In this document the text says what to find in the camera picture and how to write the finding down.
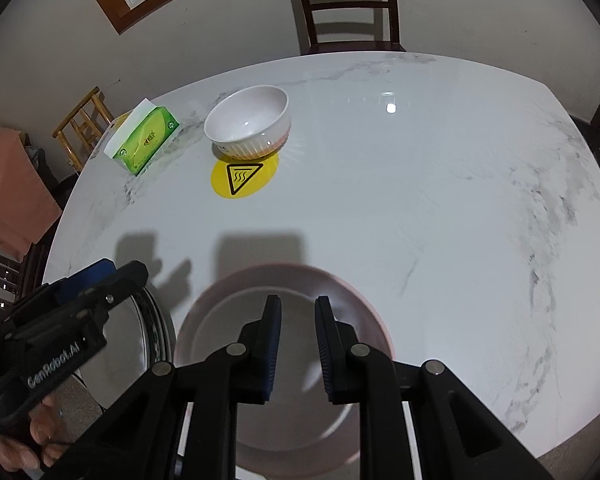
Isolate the large blue floral plate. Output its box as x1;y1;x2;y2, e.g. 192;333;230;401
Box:
77;282;176;413

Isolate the bamboo chair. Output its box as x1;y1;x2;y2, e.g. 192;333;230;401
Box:
52;86;117;174

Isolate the plain white ribbed bowl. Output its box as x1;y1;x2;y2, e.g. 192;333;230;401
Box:
203;85;293;157

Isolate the pink bowl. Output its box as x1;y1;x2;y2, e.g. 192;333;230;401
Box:
172;265;394;474

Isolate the pink cloth-covered box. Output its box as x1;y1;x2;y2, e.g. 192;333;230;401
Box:
0;127;64;257

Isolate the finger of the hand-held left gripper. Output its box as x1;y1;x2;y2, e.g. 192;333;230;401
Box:
82;259;150;322
39;258;117;307

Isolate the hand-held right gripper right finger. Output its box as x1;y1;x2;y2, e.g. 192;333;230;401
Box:
314;295;556;480

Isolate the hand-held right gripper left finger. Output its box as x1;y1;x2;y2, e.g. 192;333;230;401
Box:
41;294;283;480

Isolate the person's left hand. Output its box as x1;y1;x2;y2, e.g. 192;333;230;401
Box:
0;392;75;473

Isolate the green tissue box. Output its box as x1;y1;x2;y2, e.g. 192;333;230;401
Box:
103;99;181;177

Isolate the yellow round warning sticker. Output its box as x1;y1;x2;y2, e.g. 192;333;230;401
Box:
210;152;280;200

